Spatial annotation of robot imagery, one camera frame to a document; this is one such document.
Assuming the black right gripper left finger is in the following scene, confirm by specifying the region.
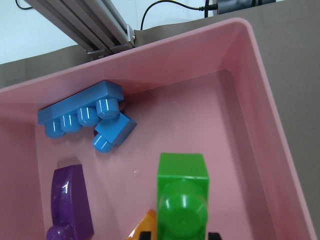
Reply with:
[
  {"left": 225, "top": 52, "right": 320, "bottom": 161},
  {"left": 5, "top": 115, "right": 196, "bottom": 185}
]
[{"left": 139, "top": 231, "right": 152, "bottom": 240}]

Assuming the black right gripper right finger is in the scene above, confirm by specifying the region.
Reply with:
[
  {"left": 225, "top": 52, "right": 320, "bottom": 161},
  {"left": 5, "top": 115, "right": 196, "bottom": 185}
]
[{"left": 207, "top": 232, "right": 222, "bottom": 240}]

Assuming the orange block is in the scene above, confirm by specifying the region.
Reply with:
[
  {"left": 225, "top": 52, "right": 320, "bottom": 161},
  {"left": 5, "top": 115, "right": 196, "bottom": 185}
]
[{"left": 126, "top": 209, "right": 157, "bottom": 240}]

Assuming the green block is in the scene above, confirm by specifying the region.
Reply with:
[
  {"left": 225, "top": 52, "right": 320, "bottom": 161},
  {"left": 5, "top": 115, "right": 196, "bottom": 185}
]
[{"left": 157, "top": 152, "right": 210, "bottom": 240}]

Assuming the purple block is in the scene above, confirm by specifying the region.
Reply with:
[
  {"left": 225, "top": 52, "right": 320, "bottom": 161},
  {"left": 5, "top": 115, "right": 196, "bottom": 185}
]
[{"left": 46, "top": 164, "right": 94, "bottom": 240}]

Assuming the small blue block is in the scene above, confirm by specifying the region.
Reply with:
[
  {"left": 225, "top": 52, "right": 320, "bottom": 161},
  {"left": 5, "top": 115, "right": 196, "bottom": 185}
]
[{"left": 92, "top": 112, "right": 137, "bottom": 153}]

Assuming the long blue block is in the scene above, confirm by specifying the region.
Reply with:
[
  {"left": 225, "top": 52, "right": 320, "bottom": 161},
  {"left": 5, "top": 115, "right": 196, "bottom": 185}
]
[{"left": 37, "top": 80, "right": 124, "bottom": 138}]

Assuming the pink plastic box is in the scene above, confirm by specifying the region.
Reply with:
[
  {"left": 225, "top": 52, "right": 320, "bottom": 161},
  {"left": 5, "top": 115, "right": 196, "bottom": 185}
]
[{"left": 0, "top": 18, "right": 317, "bottom": 240}]

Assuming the aluminium frame post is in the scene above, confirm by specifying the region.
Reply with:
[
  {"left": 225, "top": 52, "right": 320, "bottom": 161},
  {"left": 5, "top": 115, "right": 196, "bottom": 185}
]
[{"left": 27, "top": 0, "right": 135, "bottom": 60}]

